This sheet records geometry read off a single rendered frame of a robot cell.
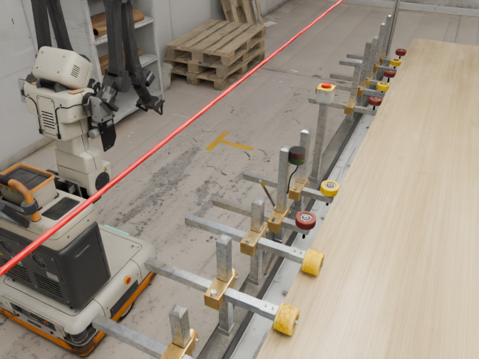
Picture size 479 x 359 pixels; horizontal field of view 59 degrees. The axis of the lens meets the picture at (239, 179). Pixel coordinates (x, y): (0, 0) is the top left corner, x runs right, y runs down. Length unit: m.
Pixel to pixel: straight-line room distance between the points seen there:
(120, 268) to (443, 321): 1.60
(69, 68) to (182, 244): 1.41
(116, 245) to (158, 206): 0.76
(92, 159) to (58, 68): 0.46
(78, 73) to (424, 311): 1.64
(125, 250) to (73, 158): 0.62
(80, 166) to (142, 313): 0.91
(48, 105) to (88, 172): 0.38
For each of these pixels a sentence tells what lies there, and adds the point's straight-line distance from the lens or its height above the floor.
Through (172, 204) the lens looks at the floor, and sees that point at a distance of 3.21.
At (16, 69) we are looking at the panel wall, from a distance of 3.96.
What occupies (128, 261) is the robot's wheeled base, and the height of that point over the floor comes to 0.28.
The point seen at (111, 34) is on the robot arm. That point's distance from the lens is 1.97.
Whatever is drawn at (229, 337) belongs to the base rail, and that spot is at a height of 0.70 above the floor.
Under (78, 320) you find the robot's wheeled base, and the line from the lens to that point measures 2.25.
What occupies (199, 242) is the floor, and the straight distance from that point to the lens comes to 2.87.
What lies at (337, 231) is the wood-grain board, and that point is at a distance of 1.65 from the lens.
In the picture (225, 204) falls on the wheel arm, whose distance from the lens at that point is 1.80.
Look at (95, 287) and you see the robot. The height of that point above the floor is 0.35.
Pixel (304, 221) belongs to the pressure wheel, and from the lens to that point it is 1.65.
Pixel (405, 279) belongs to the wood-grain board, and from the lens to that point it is 1.54.
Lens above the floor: 1.98
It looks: 35 degrees down
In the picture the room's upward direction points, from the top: straight up
